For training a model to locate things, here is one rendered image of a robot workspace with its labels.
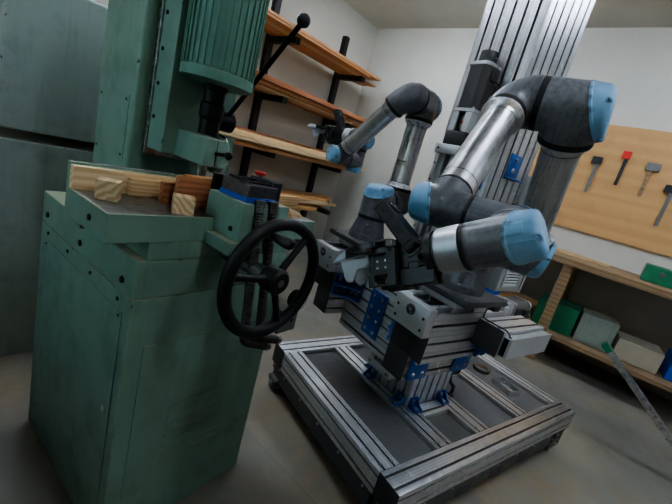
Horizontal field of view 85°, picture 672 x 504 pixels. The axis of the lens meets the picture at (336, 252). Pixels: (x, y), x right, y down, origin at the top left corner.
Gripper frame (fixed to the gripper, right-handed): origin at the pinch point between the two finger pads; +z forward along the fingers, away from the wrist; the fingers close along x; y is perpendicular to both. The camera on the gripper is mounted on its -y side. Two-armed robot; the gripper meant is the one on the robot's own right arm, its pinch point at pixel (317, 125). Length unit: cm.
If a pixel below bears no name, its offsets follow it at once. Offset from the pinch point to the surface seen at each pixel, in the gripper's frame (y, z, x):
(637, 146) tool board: -24, -113, 247
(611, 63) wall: -84, -72, 257
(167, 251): 27, -67, -108
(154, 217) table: 19, -68, -111
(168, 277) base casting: 34, -67, -108
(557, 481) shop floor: 129, -152, 30
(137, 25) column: -19, -30, -99
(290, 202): 24, -49, -57
